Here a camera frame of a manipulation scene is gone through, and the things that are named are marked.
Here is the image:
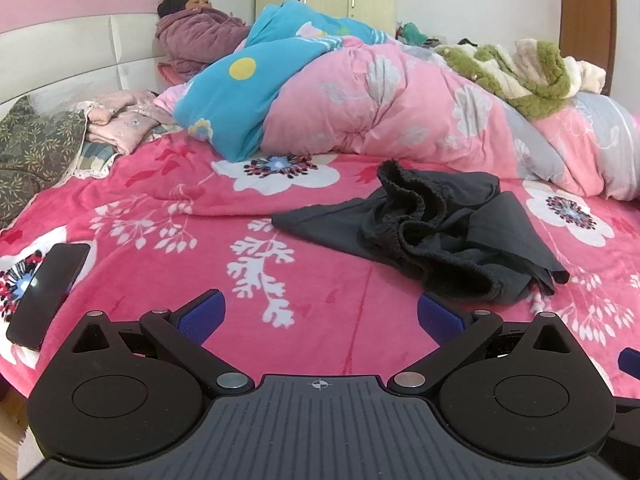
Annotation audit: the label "pink and white headboard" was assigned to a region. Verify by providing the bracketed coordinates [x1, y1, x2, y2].
[0, 0, 173, 116]

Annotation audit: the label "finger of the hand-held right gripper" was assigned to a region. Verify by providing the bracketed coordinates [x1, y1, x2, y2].
[617, 346, 640, 376]

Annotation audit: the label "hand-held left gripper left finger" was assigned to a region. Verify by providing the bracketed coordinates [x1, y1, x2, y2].
[70, 288, 255, 397]

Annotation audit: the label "dark grey pants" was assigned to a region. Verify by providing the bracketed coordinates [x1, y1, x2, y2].
[271, 160, 571, 306]

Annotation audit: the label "pink and blue floral quilt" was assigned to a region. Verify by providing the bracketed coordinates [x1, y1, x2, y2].
[152, 2, 640, 201]

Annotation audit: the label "grey speckled cloth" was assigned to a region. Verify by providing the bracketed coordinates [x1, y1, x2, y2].
[0, 95, 88, 231]

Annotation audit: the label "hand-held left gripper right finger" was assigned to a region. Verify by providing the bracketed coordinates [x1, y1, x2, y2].
[387, 291, 576, 396]

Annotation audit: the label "black smartphone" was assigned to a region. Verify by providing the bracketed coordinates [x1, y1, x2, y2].
[6, 243, 92, 352]

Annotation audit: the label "pale pink folded clothing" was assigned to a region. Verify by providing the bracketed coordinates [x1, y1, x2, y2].
[75, 90, 183, 156]

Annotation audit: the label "green and white fleece blanket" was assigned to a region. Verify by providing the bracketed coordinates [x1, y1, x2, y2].
[435, 37, 608, 121]

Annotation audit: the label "pink floral bed blanket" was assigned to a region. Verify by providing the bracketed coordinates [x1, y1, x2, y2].
[0, 135, 640, 401]

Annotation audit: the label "brown wooden door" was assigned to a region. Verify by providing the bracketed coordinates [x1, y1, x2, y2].
[559, 0, 617, 96]

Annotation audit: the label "teal cloth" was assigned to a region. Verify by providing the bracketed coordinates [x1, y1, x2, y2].
[397, 22, 431, 46]

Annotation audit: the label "checkered lace-trimmed pillow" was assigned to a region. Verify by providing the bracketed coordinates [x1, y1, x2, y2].
[75, 139, 122, 181]

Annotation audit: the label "pink pillow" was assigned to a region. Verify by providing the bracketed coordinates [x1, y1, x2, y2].
[157, 61, 193, 86]

